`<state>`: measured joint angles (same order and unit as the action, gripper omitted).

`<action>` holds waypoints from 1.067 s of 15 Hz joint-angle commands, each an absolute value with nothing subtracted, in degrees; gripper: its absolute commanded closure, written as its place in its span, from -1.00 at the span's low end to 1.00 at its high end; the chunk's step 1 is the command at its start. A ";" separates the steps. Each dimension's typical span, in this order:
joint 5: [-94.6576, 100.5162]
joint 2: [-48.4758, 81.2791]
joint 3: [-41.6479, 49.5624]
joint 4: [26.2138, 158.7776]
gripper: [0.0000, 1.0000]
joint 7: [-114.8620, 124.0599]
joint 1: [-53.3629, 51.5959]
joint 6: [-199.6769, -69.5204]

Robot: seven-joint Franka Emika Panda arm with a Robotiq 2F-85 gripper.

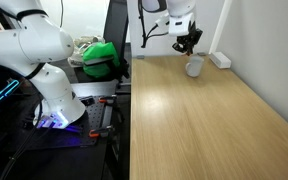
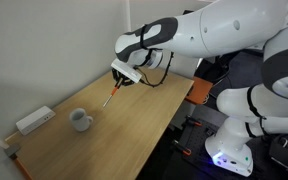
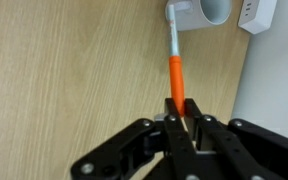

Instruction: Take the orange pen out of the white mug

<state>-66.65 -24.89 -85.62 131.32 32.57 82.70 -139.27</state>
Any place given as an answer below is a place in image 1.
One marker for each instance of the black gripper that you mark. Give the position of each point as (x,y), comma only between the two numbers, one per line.
(188,37)

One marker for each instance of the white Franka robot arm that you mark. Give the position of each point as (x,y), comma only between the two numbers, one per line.
(34,43)

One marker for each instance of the white ceramic mug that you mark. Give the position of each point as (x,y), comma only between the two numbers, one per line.
(194,66)

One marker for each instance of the white rectangular box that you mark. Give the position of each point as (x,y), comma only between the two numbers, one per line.
(220,60)

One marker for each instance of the black chair backrest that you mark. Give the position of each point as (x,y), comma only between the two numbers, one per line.
(115,30)

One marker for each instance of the green bag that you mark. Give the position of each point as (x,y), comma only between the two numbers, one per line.
(100,58)

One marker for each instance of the black orange bar clamp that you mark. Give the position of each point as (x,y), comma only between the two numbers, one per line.
(100,132)
(107,99)

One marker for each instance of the pile of pale clutter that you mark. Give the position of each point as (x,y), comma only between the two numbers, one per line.
(84,45)

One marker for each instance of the cyan light strip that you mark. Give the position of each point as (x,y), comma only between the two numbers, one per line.
(0,95)

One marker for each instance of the grey table bracket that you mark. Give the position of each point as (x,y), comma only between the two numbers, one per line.
(201,53)
(140,56)

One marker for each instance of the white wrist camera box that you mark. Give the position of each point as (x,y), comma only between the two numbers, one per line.
(180,24)

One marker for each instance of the white vertical post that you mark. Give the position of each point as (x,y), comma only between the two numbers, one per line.
(220,26)

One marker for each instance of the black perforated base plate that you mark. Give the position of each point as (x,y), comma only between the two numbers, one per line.
(80,123)

